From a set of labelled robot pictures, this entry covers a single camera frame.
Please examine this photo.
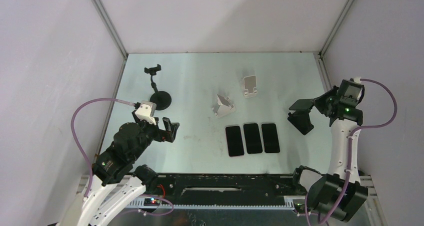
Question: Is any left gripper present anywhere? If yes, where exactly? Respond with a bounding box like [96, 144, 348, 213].
[130, 110, 180, 161]

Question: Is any black phone stand round base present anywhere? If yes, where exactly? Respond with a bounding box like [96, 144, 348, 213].
[144, 64, 172, 111]

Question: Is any black smartphone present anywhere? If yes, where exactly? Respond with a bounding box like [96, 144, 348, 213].
[243, 123, 263, 154]
[225, 126, 245, 157]

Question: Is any small phone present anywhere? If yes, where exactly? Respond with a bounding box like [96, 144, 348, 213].
[261, 123, 281, 153]

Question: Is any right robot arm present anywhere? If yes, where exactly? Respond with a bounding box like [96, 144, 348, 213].
[287, 79, 368, 222]

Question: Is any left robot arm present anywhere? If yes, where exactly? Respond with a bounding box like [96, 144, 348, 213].
[57, 117, 180, 225]

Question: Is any black angled phone stand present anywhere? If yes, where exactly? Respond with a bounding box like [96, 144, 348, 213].
[287, 99, 314, 135]

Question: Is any white angled phone stand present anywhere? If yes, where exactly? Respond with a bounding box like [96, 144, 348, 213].
[211, 94, 236, 118]

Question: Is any white phone stand behind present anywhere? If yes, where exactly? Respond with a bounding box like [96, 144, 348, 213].
[243, 75, 258, 98]

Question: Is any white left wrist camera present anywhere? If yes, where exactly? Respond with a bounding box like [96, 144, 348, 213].
[133, 101, 157, 126]

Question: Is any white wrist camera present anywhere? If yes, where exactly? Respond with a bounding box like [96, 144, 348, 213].
[133, 101, 157, 126]
[351, 77, 362, 84]

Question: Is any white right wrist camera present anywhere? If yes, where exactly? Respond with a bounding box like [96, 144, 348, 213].
[351, 77, 362, 84]

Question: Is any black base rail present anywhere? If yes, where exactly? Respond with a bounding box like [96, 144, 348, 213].
[146, 173, 306, 208]

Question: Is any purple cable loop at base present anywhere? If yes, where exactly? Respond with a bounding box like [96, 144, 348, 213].
[137, 194, 175, 217]

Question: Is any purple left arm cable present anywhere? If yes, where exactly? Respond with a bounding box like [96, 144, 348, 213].
[70, 98, 138, 198]

